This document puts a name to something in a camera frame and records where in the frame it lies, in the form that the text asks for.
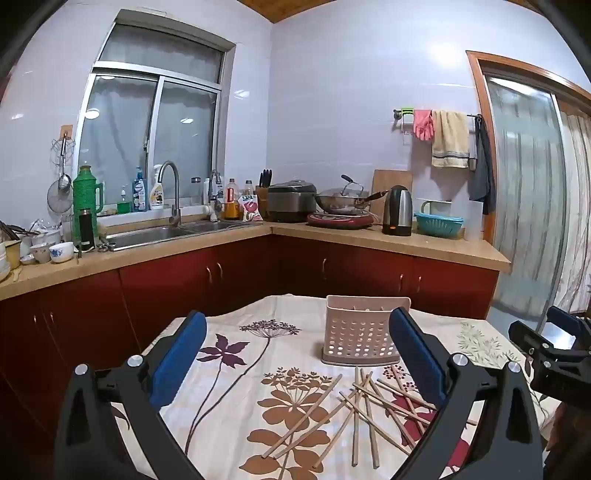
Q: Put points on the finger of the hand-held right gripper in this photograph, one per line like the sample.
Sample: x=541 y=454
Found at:
x=565 y=318
x=526 y=337

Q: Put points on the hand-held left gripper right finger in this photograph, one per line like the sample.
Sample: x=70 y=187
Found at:
x=418 y=355

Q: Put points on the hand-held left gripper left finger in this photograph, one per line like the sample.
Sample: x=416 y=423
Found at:
x=180 y=355

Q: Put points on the pink perforated utensil holder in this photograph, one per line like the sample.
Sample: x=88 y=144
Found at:
x=351 y=332

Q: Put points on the pile of wooden chopsticks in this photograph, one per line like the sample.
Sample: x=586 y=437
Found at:
x=356 y=415

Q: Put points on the floral tablecloth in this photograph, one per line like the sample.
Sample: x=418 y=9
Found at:
x=240 y=369

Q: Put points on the beige kitchen countertop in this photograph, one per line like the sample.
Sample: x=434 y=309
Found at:
x=415 y=244

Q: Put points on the striped sheer curtain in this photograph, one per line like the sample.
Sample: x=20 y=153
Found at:
x=577 y=207

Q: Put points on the stainless steel sink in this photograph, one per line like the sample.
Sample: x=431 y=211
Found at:
x=152 y=235

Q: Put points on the translucent white container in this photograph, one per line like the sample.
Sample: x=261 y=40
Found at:
x=474 y=221

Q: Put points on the teal plastic colander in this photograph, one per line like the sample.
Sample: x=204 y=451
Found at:
x=438 y=225

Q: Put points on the wood-framed glass door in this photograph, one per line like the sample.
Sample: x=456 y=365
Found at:
x=521 y=184

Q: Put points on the steel electric kettle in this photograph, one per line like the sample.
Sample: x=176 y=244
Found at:
x=398 y=210

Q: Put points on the tall steel faucet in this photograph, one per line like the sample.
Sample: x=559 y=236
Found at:
x=176 y=203

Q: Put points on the red induction cooker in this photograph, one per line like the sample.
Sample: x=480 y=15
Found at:
x=339 y=221

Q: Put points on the small steel faucet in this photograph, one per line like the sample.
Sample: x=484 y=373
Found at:
x=213 y=203

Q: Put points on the black vacuum flask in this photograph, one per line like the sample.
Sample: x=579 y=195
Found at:
x=86 y=230

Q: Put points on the white and blue bowl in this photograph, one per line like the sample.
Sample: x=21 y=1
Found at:
x=61 y=253

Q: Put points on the cooking oil bottle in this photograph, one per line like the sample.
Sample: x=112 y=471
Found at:
x=232 y=205

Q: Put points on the small green soap bottle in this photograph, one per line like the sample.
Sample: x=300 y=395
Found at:
x=123 y=206

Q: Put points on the red snack bag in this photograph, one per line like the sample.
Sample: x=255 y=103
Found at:
x=250 y=210

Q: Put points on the white spray bottle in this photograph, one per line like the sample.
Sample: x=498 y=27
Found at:
x=157 y=194

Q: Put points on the dark grey cloth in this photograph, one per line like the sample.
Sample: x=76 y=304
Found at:
x=482 y=175

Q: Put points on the blue dish soap bottle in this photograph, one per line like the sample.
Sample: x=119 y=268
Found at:
x=139 y=194

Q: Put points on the metal wok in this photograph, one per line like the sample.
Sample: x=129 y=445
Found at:
x=339 y=201

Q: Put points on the white patterned cup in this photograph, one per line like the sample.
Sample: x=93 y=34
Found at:
x=39 y=253

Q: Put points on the wooden cutting board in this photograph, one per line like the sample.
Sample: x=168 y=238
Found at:
x=385 y=182

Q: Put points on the pile of white dishes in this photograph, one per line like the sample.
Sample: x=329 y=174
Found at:
x=46 y=237

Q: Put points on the wooden knife block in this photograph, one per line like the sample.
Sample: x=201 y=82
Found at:
x=262 y=196

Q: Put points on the small capped bottle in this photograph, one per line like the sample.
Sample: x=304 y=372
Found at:
x=249 y=188

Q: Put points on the green thermos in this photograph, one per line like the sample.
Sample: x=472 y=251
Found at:
x=85 y=194

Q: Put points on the grey rice cooker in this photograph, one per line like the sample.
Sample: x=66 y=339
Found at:
x=291 y=201

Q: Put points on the yellow enamel pot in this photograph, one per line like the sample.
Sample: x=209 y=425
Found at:
x=11 y=253

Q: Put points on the round mesh strainer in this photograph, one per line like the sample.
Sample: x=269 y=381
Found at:
x=59 y=198

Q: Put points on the yellow towel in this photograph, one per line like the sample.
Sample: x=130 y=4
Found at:
x=450 y=138

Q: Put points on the aluminium sliding window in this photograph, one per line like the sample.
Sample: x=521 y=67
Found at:
x=120 y=134

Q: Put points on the hanging metal ladle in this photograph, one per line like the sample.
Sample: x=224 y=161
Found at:
x=64 y=157

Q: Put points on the pink rubber gloves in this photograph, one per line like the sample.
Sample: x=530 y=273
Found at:
x=423 y=125

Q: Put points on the metal towel rail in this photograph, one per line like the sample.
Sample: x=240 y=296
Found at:
x=398 y=112

